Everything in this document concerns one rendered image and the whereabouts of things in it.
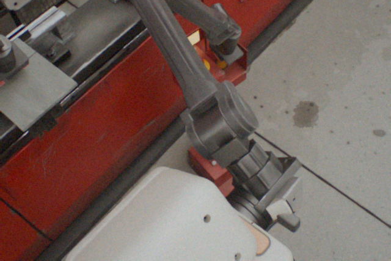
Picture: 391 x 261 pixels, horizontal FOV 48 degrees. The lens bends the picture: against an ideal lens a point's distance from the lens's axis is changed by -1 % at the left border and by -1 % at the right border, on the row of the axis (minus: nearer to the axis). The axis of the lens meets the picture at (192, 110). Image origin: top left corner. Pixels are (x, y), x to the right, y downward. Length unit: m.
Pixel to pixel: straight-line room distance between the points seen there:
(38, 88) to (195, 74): 0.56
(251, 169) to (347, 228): 1.35
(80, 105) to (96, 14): 0.30
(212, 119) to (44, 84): 0.60
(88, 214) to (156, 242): 1.53
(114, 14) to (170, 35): 0.72
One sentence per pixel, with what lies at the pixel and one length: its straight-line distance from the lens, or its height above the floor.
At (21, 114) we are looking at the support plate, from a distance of 1.18.
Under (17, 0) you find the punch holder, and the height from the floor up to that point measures 1.12.
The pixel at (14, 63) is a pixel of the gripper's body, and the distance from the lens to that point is 1.16.
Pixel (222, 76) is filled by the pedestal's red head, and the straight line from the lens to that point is 1.41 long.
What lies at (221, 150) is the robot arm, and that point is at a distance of 0.73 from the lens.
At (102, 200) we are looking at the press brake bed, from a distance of 2.06.
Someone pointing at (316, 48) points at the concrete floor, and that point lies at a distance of 2.53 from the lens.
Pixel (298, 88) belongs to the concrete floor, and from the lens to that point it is 2.35.
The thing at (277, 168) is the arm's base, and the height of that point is 1.22.
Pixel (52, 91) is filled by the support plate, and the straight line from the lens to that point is 1.19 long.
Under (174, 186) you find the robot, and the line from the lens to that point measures 0.58.
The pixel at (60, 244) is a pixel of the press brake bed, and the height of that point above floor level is 0.05.
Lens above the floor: 1.89
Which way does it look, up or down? 57 degrees down
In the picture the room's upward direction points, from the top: 8 degrees counter-clockwise
